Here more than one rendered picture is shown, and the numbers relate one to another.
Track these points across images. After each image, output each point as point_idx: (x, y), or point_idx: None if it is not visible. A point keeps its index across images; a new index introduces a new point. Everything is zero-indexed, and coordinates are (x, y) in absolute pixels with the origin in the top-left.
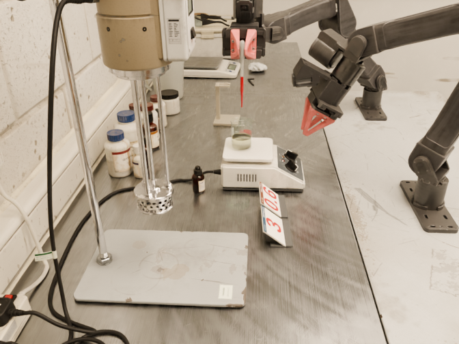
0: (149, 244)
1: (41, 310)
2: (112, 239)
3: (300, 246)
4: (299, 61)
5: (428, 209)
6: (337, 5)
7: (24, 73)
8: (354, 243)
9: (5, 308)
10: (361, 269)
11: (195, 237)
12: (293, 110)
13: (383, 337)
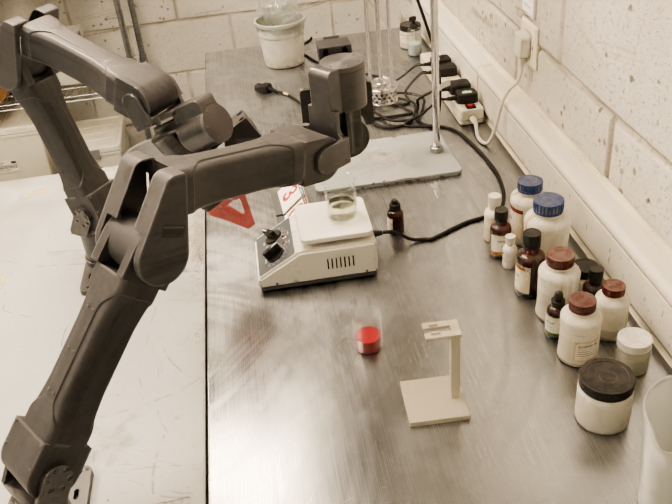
0: (407, 166)
1: (455, 127)
2: (447, 164)
3: (262, 197)
4: (248, 120)
5: None
6: (144, 173)
7: (576, 33)
8: None
9: (456, 92)
10: None
11: (367, 179)
12: (276, 492)
13: None
